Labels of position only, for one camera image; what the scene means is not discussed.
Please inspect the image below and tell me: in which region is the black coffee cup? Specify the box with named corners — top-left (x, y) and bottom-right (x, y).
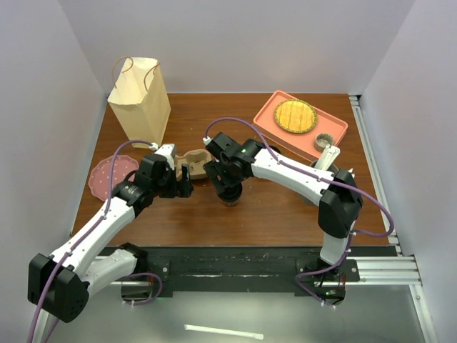
top-left (270, 146), bottom-right (282, 154)
top-left (222, 199), bottom-right (239, 207)

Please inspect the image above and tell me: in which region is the brown paper bag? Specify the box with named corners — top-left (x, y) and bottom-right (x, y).
top-left (108, 56), bottom-right (171, 148)

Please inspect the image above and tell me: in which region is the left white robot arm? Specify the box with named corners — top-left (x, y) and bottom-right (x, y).
top-left (27, 152), bottom-right (194, 323)

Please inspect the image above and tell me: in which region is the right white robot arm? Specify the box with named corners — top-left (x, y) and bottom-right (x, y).
top-left (203, 132), bottom-right (363, 281)

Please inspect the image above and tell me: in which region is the cardboard cup carrier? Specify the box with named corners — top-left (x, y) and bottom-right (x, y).
top-left (174, 149), bottom-right (212, 181)

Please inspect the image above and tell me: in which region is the pink speckled plate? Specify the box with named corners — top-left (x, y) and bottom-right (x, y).
top-left (88, 155), bottom-right (139, 202)

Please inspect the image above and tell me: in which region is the salmon pink tray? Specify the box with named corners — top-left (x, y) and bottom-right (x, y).
top-left (253, 90), bottom-right (348, 161)

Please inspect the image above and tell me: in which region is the yellow woven coaster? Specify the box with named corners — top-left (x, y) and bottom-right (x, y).
top-left (273, 99), bottom-right (318, 134)

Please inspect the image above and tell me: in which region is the grey cup of stirrers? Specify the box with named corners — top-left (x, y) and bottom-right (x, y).
top-left (311, 144), bottom-right (341, 174)

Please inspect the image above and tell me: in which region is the white strip on floor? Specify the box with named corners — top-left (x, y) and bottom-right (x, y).
top-left (184, 324), bottom-right (264, 340)

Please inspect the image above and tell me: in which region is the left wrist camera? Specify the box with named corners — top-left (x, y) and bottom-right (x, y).
top-left (154, 144), bottom-right (176, 170)

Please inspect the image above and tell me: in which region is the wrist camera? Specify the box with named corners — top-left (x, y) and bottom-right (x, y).
top-left (154, 144), bottom-right (176, 170)
top-left (202, 136), bottom-right (212, 146)

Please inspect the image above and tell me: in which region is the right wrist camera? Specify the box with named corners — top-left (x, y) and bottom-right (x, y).
top-left (202, 136), bottom-right (212, 146)

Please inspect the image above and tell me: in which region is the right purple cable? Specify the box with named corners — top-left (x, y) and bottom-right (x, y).
top-left (203, 117), bottom-right (396, 308)

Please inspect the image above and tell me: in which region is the purple cable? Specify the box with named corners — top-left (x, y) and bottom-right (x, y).
top-left (26, 139), bottom-right (158, 343)
top-left (203, 117), bottom-right (396, 308)

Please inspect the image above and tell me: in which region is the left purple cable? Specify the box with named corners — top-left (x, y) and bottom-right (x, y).
top-left (26, 139), bottom-right (158, 343)

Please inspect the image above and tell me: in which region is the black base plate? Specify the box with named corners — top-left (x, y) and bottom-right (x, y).
top-left (120, 247), bottom-right (396, 302)

